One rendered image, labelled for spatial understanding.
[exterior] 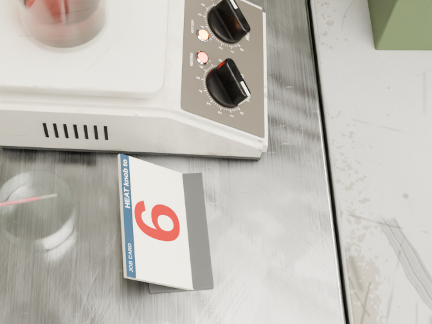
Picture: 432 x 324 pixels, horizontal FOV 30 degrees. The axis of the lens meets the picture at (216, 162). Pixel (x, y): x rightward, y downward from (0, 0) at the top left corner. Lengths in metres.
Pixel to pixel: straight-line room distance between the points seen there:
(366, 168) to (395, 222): 0.05
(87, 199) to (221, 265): 0.11
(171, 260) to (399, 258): 0.17
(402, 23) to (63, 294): 0.33
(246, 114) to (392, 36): 0.15
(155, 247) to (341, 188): 0.15
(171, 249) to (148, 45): 0.14
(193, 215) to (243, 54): 0.13
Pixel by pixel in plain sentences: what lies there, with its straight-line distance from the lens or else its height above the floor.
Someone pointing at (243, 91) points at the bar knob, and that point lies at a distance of 0.57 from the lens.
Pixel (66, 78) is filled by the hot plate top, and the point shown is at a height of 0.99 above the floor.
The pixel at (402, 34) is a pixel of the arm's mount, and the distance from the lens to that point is 0.67.
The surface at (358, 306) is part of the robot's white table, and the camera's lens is 0.58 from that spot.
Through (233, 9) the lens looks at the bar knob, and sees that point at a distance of 0.60.
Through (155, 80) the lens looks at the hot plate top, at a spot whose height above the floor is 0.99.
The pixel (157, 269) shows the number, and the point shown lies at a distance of 0.55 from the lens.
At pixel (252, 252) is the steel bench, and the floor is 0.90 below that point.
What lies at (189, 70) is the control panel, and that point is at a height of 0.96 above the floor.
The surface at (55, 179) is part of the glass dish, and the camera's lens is 0.59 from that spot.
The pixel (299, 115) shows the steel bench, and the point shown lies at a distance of 0.64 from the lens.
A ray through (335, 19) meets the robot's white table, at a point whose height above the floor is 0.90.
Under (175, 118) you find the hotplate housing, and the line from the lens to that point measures 0.55.
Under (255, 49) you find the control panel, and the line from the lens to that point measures 0.62.
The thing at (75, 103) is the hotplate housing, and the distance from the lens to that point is 0.55.
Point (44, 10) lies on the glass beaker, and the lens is 0.52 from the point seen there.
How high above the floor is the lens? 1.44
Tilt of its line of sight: 63 degrees down
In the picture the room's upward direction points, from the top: 9 degrees clockwise
